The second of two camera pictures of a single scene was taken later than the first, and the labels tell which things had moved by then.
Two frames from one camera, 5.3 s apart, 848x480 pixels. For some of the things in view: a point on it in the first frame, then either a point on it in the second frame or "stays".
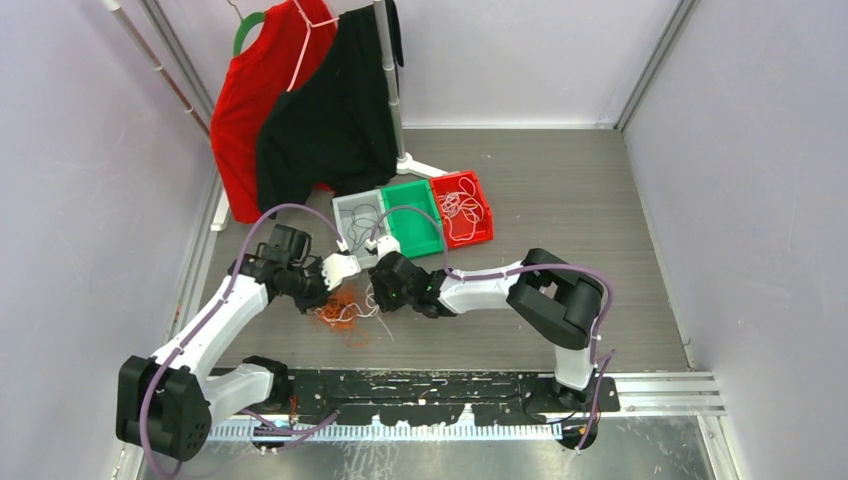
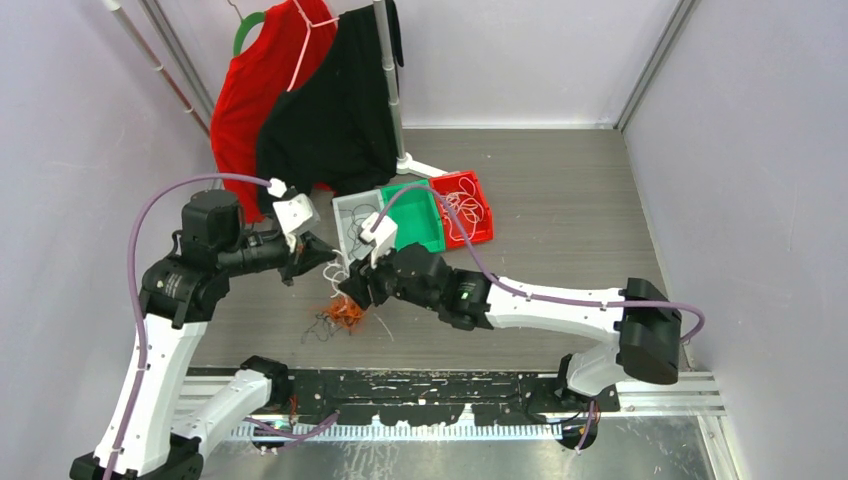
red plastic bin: [463, 207] stays
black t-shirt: [334, 128] stays
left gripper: [320, 296] → [309, 251]
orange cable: [340, 310] stays
